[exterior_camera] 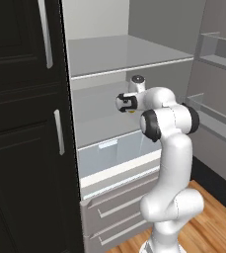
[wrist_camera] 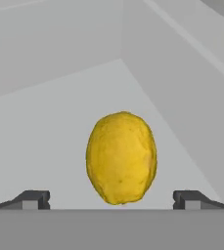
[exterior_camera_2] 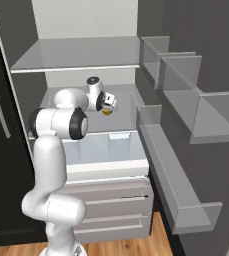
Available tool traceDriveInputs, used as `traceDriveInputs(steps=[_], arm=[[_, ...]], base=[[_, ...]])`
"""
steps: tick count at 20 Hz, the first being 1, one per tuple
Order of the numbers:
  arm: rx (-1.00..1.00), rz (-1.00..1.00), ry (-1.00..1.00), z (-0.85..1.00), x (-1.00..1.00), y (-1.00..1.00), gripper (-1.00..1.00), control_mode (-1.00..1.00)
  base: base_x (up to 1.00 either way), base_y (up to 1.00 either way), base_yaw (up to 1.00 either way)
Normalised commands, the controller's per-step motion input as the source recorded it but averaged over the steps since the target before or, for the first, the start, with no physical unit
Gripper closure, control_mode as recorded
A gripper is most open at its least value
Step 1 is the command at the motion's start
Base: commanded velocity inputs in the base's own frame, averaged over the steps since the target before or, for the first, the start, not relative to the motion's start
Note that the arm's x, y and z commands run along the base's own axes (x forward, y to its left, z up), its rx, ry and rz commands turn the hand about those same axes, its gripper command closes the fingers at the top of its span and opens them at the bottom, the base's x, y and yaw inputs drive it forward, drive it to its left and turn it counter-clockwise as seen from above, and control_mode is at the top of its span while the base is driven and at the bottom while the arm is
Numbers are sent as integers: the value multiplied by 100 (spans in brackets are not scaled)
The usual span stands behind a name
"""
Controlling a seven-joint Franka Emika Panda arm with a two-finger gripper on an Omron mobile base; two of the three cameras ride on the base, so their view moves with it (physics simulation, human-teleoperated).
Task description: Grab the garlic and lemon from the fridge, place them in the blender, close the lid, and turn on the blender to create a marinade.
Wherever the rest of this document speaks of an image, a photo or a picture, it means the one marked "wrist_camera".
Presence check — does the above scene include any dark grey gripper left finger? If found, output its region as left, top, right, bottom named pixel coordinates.
left=0, top=189, right=51, bottom=210

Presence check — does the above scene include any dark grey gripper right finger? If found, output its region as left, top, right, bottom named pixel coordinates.
left=172, top=189, right=224, bottom=210

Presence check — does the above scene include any yellow lemon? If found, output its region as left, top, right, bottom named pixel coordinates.
left=85, top=110, right=157, bottom=206

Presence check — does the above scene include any white fridge interior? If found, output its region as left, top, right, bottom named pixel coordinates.
left=0, top=0, right=224, bottom=210

